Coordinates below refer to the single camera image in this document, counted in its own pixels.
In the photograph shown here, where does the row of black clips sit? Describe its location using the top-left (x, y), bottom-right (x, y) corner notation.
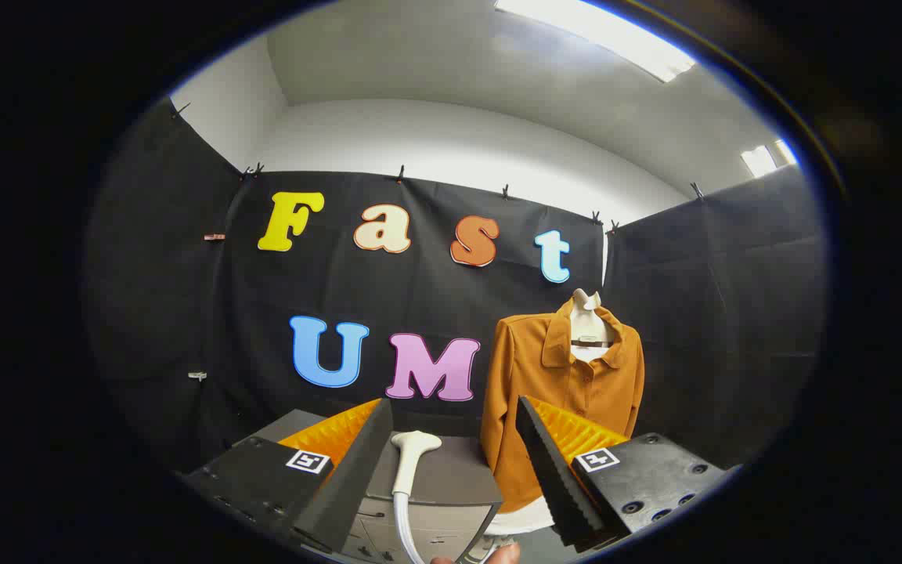
top-left (171, 102), bottom-right (706, 236)

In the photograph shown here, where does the black backdrop cloth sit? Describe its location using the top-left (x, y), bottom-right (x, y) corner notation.
top-left (208, 168), bottom-right (608, 471)
top-left (83, 98), bottom-right (244, 479)
top-left (604, 164), bottom-right (828, 471)

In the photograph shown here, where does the white garment hanger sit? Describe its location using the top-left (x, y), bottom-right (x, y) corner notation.
top-left (568, 288), bottom-right (616, 363)

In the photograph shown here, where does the orange button shirt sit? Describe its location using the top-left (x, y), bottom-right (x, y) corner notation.
top-left (480, 302), bottom-right (646, 514)

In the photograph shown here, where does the grey cabinet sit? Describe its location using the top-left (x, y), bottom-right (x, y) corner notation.
top-left (236, 407), bottom-right (503, 564)

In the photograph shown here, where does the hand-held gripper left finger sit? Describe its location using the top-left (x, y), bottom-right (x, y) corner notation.
top-left (179, 398), bottom-right (394, 555)

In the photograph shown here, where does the white garment steamer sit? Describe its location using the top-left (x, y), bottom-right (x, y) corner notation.
top-left (390, 430), bottom-right (443, 564)

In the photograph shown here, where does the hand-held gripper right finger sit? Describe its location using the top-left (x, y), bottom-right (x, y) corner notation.
top-left (515, 396), bottom-right (738, 553)

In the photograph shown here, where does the small ceiling light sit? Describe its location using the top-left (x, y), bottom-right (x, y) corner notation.
top-left (739, 139), bottom-right (799, 179)

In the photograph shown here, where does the long ceiling light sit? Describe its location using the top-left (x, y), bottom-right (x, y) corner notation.
top-left (494, 0), bottom-right (698, 84)

